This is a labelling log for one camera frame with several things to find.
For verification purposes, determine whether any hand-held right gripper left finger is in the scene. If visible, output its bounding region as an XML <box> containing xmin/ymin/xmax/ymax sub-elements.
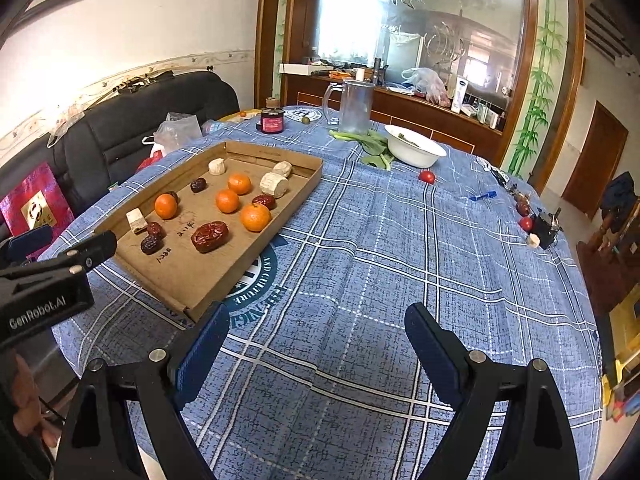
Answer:
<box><xmin>54</xmin><ymin>301</ymin><xmax>231</xmax><ymax>480</ymax></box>

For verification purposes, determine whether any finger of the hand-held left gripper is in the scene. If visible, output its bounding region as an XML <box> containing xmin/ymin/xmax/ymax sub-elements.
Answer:
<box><xmin>0</xmin><ymin>231</ymin><xmax>118</xmax><ymax>291</ymax></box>
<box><xmin>0</xmin><ymin>225</ymin><xmax>54</xmax><ymax>268</ymax></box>

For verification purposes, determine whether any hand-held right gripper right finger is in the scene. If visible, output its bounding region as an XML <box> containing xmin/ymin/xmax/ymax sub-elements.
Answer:
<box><xmin>404</xmin><ymin>302</ymin><xmax>581</xmax><ymax>480</ymax></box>

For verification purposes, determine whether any cardboard tray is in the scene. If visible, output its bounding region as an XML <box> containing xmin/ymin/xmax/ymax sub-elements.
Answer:
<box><xmin>94</xmin><ymin>141</ymin><xmax>324</xmax><ymax>322</ymax></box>

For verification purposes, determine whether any large wrinkled red date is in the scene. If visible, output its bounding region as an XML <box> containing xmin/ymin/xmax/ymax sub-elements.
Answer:
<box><xmin>190</xmin><ymin>221</ymin><xmax>230</xmax><ymax>254</ymax></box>

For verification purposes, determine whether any large beige yam piece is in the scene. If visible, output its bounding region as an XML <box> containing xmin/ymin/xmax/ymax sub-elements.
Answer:
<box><xmin>259</xmin><ymin>172</ymin><xmax>290</xmax><ymax>198</ymax></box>

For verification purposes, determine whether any person's left hand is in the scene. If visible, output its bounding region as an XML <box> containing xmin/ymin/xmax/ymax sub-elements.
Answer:
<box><xmin>12</xmin><ymin>355</ymin><xmax>62</xmax><ymax>447</ymax></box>

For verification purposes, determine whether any magenta gift bag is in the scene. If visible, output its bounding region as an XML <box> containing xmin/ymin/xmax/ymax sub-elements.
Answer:
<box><xmin>0</xmin><ymin>161</ymin><xmax>75</xmax><ymax>248</ymax></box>

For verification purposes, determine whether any blue plaid tablecloth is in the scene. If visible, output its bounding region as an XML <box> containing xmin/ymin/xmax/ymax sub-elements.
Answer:
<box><xmin>37</xmin><ymin>105</ymin><xmax>603</xmax><ymax>480</ymax></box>

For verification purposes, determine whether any red plastic bag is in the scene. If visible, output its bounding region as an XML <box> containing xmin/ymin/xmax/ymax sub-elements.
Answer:
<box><xmin>136</xmin><ymin>149</ymin><xmax>166</xmax><ymax>173</ymax></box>

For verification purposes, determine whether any black sofa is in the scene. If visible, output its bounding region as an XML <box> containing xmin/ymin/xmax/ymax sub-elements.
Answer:
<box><xmin>0</xmin><ymin>71</ymin><xmax>241</xmax><ymax>241</ymax></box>

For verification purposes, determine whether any clear plastic bag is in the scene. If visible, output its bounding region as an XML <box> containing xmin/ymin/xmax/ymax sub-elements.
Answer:
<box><xmin>141</xmin><ymin>112</ymin><xmax>203</xmax><ymax>153</ymax></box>

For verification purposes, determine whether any bunch of keys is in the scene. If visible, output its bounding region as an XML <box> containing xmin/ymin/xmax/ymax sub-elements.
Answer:
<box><xmin>490</xmin><ymin>167</ymin><xmax>518</xmax><ymax>196</ymax></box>

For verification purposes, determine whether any yellow plastic object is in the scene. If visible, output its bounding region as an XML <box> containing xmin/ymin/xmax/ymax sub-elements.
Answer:
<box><xmin>602</xmin><ymin>295</ymin><xmax>640</xmax><ymax>421</ymax></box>

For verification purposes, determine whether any wooden chair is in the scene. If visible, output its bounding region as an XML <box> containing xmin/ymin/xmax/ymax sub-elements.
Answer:
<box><xmin>575</xmin><ymin>210</ymin><xmax>640</xmax><ymax>311</ymax></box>

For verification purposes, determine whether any white bowl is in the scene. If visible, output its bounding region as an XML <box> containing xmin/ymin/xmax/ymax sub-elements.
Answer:
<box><xmin>384</xmin><ymin>124</ymin><xmax>447</xmax><ymax>168</ymax></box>

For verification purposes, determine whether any green leafy vegetable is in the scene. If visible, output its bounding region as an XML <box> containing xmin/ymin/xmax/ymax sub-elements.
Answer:
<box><xmin>329</xmin><ymin>129</ymin><xmax>396</xmax><ymax>171</ymax></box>

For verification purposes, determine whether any dark jar pink label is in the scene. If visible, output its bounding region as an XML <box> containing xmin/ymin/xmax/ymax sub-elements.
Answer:
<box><xmin>256</xmin><ymin>97</ymin><xmax>286</xmax><ymax>135</ymax></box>

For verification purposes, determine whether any wooden partition counter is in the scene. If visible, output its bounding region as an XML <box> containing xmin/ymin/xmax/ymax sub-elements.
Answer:
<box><xmin>254</xmin><ymin>0</ymin><xmax>587</xmax><ymax>181</ymax></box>

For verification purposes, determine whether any dark blue jacket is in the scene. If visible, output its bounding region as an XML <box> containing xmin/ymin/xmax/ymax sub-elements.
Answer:
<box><xmin>600</xmin><ymin>171</ymin><xmax>636</xmax><ymax>226</ymax></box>

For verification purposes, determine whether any brown wooden door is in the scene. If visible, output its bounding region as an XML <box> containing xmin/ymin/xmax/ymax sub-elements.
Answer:
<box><xmin>561</xmin><ymin>100</ymin><xmax>630</xmax><ymax>221</ymax></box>

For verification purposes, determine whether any clear glass mug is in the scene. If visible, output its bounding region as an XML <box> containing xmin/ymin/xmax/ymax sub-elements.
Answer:
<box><xmin>322</xmin><ymin>79</ymin><xmax>376</xmax><ymax>135</ymax></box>

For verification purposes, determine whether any white lotion bottle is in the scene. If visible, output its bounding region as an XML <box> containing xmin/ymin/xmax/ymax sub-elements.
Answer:
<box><xmin>450</xmin><ymin>76</ymin><xmax>468</xmax><ymax>113</ymax></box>

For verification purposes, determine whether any plastic bag of food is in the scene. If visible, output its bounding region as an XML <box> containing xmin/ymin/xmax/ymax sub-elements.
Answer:
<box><xmin>401</xmin><ymin>66</ymin><xmax>451</xmax><ymax>107</ymax></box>

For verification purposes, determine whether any bamboo wall decal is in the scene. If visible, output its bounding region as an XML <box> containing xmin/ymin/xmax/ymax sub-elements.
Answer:
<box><xmin>505</xmin><ymin>0</ymin><xmax>568</xmax><ymax>178</ymax></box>

